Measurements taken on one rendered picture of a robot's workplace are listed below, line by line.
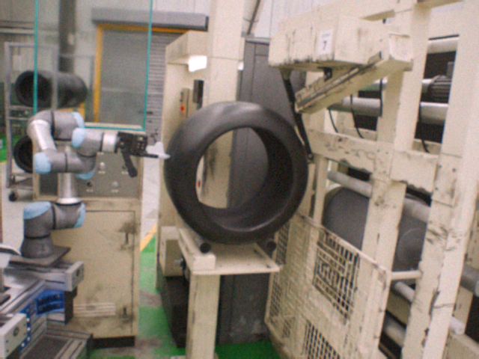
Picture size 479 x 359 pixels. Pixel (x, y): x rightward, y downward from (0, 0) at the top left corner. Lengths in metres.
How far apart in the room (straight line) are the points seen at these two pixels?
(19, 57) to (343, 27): 11.73
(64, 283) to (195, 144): 0.90
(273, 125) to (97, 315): 1.50
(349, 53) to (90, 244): 1.61
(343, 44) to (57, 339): 1.91
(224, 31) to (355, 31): 0.68
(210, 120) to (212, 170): 0.46
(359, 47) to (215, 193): 0.95
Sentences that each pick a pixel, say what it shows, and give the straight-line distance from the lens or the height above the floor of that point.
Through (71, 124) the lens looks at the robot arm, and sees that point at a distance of 1.94.
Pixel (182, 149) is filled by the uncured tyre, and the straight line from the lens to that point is 1.52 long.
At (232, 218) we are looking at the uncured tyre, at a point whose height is 0.94.
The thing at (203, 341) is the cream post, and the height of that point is 0.23.
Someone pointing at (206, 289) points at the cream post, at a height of 0.53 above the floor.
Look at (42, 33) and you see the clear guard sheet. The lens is 2.23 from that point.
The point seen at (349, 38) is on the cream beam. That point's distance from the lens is 1.45.
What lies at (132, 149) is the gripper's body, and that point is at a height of 1.27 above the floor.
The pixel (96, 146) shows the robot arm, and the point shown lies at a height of 1.27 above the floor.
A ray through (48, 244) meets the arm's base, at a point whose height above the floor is 0.77.
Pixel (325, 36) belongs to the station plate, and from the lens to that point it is 1.48.
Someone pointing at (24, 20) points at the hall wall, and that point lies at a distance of 12.86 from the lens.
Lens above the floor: 1.49
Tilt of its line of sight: 11 degrees down
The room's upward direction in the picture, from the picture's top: 5 degrees clockwise
